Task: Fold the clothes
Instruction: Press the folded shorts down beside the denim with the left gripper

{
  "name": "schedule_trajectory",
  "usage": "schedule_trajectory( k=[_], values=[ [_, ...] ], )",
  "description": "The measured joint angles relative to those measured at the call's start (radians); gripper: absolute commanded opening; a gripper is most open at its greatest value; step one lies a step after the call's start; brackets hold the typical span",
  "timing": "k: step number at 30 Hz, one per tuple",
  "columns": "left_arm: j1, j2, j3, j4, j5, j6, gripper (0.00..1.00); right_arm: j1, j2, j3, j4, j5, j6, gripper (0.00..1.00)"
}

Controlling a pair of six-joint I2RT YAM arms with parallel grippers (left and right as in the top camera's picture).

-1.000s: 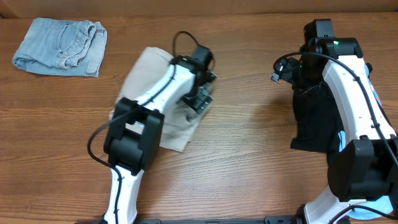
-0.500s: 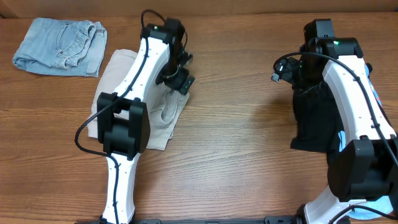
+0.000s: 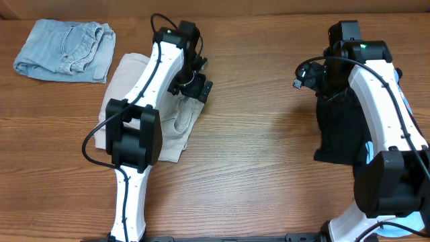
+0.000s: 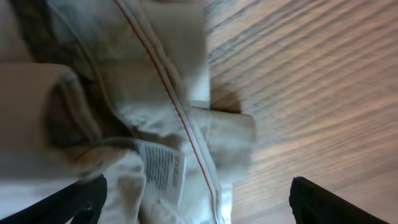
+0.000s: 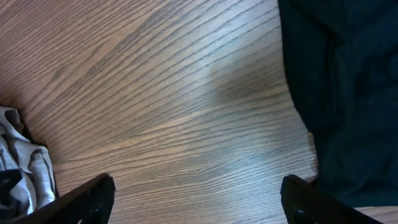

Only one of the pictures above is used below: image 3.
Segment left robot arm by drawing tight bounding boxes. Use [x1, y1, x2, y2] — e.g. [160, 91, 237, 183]
[105, 21, 213, 241]

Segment folded light blue jeans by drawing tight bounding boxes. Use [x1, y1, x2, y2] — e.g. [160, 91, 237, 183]
[13, 19, 116, 83]

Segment light blue shirt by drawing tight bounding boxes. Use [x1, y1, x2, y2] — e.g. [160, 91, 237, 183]
[365, 68, 425, 238]

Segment beige khaki shorts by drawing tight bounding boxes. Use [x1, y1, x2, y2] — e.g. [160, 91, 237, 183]
[98, 53, 204, 163]

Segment black garment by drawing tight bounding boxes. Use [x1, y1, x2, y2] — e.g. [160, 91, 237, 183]
[313, 67, 430, 223]

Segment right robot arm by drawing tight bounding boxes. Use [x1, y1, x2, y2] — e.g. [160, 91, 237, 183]
[293, 20, 429, 241]

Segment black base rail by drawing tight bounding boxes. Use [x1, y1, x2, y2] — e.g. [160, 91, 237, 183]
[145, 233, 327, 242]

